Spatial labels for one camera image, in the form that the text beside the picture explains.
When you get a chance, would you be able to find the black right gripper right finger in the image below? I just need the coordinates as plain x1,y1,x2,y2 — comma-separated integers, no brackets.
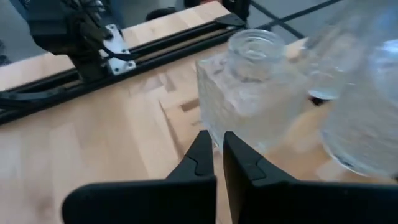
222,131,398,224

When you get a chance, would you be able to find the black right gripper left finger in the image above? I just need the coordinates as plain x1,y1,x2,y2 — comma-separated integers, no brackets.
61,129,218,224

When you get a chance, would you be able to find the clear diamond pattern glass vase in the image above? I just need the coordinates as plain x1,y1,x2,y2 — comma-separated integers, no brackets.
320,0,398,180

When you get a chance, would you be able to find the clear square glass vase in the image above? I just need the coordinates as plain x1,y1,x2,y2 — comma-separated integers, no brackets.
195,29,308,155

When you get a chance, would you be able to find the black aluminium table frame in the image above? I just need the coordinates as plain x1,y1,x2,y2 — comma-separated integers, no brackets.
0,12,249,125

